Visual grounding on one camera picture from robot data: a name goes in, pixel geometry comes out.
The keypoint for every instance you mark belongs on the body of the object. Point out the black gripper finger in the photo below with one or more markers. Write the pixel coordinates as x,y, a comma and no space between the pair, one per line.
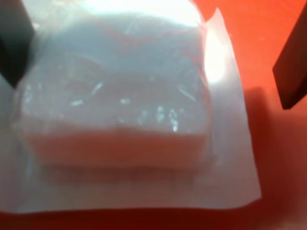
295,76
12,43

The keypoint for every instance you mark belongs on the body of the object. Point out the square gauze blister pack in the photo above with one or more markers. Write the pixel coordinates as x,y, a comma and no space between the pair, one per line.
120,95

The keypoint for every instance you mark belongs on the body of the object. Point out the red plastic crate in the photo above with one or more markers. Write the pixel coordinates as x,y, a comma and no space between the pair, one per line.
275,167

